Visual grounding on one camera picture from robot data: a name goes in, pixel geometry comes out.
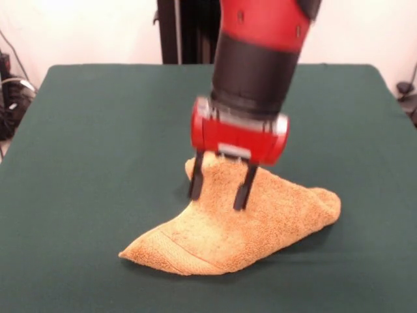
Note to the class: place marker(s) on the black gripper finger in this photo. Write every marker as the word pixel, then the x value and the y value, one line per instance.
pixel 196 182
pixel 242 195

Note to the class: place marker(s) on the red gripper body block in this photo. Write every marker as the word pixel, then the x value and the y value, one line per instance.
pixel 238 140

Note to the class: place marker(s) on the tan terry towel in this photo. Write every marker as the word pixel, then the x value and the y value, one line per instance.
pixel 244 234

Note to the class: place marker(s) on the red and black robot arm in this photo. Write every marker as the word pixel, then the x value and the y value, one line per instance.
pixel 257 65

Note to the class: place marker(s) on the dark green table cloth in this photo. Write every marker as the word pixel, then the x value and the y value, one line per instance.
pixel 97 163

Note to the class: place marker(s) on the grey tripod base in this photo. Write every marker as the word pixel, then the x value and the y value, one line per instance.
pixel 405 88

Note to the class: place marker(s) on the black power adapter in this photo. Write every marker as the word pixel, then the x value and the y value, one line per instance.
pixel 4 62

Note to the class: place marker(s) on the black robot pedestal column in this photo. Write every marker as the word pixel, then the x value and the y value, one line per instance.
pixel 192 32

